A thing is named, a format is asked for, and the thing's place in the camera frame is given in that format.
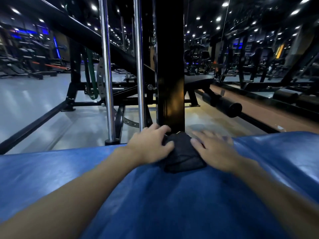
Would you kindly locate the person's right forearm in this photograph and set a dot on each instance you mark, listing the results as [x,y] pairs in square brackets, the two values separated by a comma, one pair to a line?
[281,196]

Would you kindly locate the person's right hand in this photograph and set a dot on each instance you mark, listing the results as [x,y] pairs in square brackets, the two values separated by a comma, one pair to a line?
[219,154]

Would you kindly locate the black weight machine frame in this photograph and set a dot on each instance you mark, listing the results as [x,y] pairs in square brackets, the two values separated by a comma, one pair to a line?
[74,72]

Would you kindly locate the person's left forearm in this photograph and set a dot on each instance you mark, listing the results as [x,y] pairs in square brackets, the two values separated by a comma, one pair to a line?
[62,201]

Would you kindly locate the black gym equipment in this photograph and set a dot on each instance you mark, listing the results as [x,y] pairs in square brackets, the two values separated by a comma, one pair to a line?
[249,59]

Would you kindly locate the grey and yellow cleaning cloth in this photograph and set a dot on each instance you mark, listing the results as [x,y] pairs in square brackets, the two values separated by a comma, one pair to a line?
[183,154]

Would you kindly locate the black foam roller pad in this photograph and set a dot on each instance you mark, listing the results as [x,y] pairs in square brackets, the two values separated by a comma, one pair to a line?
[229,108]

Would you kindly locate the blue padded bench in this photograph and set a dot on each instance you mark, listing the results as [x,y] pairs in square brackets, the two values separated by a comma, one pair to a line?
[174,201]

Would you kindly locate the black machine column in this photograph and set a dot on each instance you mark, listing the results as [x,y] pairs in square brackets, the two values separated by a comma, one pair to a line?
[170,72]

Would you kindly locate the chrome guide rod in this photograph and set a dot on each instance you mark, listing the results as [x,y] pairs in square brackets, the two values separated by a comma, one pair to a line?
[106,72]
[139,72]

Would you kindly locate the person's left hand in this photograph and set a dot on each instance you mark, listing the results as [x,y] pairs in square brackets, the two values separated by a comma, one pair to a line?
[147,146]

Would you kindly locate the perforated steel adjustment arc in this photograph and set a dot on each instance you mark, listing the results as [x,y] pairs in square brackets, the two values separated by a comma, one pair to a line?
[100,77]

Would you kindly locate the green resistance band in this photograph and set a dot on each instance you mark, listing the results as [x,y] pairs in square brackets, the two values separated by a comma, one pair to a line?
[92,82]

